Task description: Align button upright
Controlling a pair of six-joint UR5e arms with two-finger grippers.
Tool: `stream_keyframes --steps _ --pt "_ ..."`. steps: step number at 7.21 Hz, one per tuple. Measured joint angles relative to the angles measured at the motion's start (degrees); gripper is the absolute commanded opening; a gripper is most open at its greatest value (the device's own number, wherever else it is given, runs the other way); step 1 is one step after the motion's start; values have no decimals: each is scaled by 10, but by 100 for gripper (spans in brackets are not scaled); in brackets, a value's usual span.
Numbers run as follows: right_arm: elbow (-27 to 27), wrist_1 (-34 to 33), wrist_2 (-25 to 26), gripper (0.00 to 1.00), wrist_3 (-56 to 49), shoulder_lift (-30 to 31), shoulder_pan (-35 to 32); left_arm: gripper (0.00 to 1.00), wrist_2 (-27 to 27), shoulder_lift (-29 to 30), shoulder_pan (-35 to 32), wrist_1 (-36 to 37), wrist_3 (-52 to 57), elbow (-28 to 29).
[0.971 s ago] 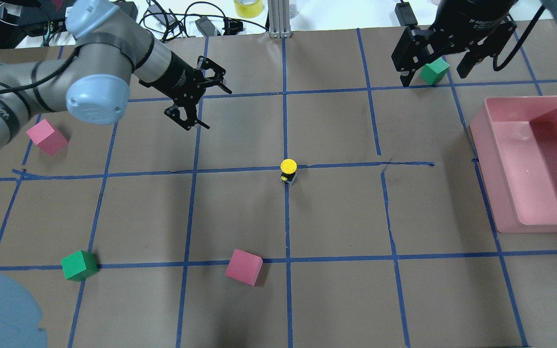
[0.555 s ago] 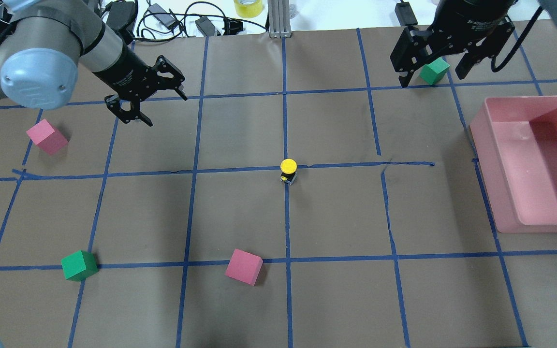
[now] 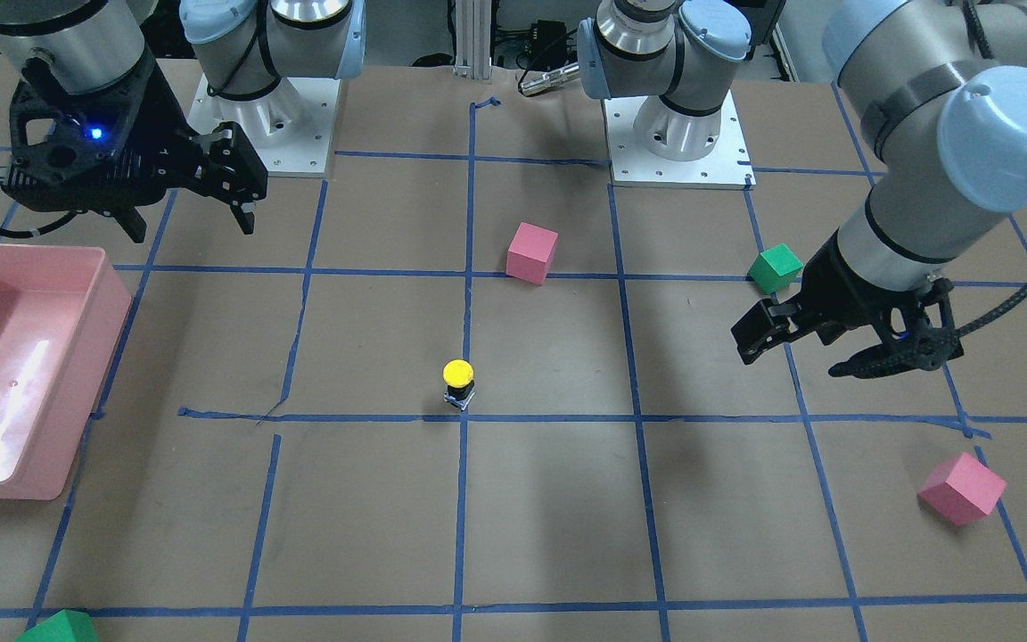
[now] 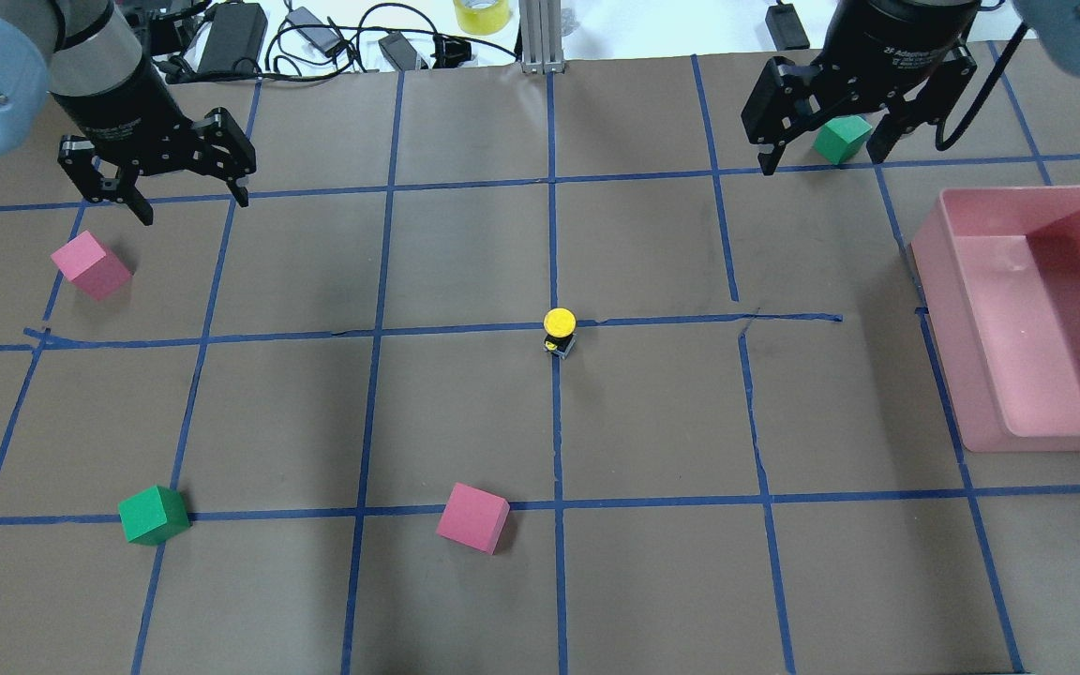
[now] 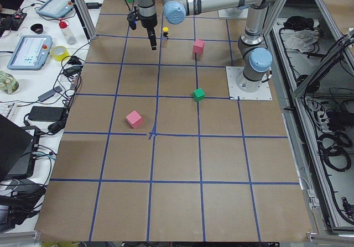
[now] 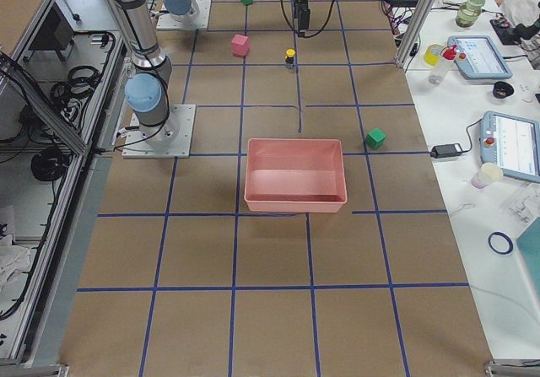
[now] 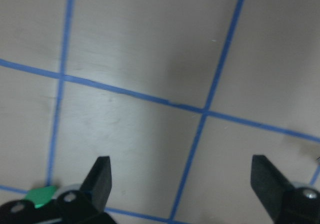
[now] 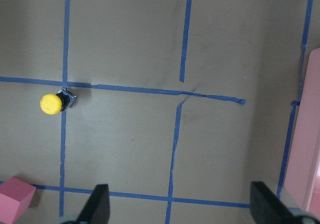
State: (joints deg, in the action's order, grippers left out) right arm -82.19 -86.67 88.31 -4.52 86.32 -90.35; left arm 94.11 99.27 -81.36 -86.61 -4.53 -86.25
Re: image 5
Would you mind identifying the pink foam cube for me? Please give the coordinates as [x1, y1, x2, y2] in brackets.
[126, 111, 143, 129]

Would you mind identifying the yellow tape roll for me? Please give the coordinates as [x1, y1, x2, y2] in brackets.
[50, 46, 70, 62]

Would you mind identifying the pink cube near centre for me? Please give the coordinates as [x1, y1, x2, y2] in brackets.
[192, 39, 205, 55]

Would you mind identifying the teach pendant tablet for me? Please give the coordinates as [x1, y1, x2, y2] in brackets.
[7, 35, 53, 70]
[36, 0, 74, 19]

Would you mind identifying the black laptop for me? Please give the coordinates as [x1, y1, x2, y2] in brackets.
[1, 116, 39, 181]

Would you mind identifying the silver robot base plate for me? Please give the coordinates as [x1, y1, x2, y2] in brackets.
[226, 66, 272, 101]

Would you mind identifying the black power adapter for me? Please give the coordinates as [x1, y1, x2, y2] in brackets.
[28, 106, 64, 122]

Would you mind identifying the aluminium frame post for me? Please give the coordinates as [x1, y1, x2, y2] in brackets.
[71, 0, 97, 41]

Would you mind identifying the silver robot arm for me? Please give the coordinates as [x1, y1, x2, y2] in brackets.
[127, 0, 277, 89]

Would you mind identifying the yellow push button switch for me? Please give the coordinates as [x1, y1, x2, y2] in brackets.
[162, 27, 169, 40]

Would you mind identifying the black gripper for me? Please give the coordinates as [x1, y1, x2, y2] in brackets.
[140, 14, 158, 50]

